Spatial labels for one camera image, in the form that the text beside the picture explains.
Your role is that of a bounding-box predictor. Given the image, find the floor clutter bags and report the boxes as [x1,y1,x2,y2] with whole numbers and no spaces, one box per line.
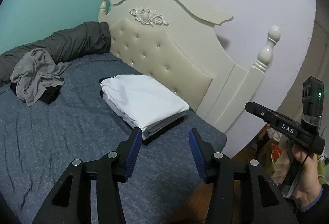
[254,123,329,188]

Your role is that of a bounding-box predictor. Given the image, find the cream tufted headboard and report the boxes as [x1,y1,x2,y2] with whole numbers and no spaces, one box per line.
[98,0,281,132]

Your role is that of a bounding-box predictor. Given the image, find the folded white clothes stack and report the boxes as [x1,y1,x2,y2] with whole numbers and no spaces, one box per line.
[100,90,187,140]

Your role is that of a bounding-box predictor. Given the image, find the dark grey rolled duvet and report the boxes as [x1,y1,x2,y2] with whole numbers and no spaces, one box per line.
[1,22,111,86]

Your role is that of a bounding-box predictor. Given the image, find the black garment under grey shirt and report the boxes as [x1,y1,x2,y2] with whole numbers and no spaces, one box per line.
[10,83,61,107]

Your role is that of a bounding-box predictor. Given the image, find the person right hand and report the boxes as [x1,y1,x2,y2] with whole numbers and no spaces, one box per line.
[292,144,322,207]

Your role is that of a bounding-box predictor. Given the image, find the blue patterned bed sheet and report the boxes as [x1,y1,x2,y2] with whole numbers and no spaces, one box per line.
[1,53,226,223]

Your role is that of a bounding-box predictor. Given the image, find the white polo shirt black collar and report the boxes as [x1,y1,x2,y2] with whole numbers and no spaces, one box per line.
[100,75,190,132]

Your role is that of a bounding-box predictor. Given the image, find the person right forearm dark sleeve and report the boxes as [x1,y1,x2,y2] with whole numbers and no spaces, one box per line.
[296,183,329,224]

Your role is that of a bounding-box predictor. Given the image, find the grey crumpled shirt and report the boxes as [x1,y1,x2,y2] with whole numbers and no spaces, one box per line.
[9,48,73,107]

